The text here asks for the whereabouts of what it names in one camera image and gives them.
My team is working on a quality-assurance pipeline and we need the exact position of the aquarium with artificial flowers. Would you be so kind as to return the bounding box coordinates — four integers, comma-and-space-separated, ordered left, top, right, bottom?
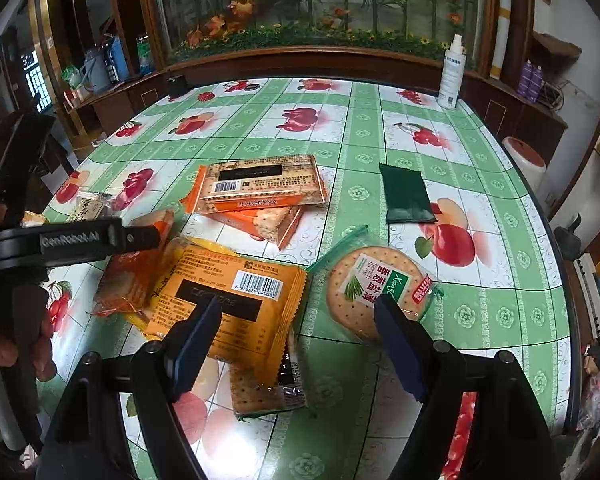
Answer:
147, 0, 486, 63

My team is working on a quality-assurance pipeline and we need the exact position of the rolled white yellow mat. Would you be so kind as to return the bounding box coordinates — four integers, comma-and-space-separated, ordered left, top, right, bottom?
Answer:
491, 0, 513, 78

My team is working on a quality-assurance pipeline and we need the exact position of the white spray bottle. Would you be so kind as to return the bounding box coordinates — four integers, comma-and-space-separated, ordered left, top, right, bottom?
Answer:
439, 34, 468, 111

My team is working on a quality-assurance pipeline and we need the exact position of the large orange barcode snack packet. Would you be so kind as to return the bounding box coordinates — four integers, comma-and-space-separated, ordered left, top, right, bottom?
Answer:
140, 237, 308, 391

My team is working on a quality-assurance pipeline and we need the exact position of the clear packet beige label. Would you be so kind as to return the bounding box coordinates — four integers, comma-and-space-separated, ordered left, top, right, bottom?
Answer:
65, 191, 116, 223

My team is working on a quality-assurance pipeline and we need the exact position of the orange biscuit packet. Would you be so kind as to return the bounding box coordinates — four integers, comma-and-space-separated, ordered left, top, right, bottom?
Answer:
129, 208, 176, 242
92, 247, 168, 318

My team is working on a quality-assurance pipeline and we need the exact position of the clear square cracker packet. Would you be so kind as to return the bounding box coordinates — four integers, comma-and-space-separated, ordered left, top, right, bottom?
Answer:
227, 330, 311, 418

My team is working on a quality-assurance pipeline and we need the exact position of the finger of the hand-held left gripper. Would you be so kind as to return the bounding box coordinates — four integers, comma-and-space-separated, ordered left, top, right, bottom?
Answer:
116, 225, 162, 255

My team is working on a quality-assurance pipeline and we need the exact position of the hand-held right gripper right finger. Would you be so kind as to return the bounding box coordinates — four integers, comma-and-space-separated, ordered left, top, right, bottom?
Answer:
374, 295, 564, 480

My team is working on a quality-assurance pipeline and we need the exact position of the blue plastic jug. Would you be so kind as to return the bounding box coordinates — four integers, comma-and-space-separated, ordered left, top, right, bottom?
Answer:
102, 35, 131, 83

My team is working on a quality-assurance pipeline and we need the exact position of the fruit print tablecloth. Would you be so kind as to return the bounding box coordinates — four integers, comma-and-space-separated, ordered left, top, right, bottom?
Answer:
35, 77, 568, 480

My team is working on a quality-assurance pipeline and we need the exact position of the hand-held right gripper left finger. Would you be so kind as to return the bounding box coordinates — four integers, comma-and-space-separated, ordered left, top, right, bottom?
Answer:
35, 295, 224, 480

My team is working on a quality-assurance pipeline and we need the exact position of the person's left hand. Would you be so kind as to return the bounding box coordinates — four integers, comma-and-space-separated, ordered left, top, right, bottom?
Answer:
0, 305, 58, 386

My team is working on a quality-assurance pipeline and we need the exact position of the red and white stool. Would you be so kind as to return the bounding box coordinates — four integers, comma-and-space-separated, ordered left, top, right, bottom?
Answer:
502, 136, 548, 196

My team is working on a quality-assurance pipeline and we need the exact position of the dark wooden cabinet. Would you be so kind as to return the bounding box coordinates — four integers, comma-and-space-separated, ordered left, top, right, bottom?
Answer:
30, 0, 568, 161

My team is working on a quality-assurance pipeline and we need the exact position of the dark green snack packet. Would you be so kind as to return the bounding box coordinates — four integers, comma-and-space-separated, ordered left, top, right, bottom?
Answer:
378, 162, 437, 224

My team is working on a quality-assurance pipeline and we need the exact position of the orange cracker packet black label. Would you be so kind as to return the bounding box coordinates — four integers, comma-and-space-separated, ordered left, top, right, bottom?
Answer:
180, 154, 328, 213

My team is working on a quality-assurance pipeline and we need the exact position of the green printed bag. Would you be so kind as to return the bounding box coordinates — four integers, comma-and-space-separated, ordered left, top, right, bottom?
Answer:
136, 34, 156, 76

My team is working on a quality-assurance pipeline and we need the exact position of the round cracker packet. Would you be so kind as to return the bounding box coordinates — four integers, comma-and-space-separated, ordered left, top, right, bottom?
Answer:
307, 225, 443, 343

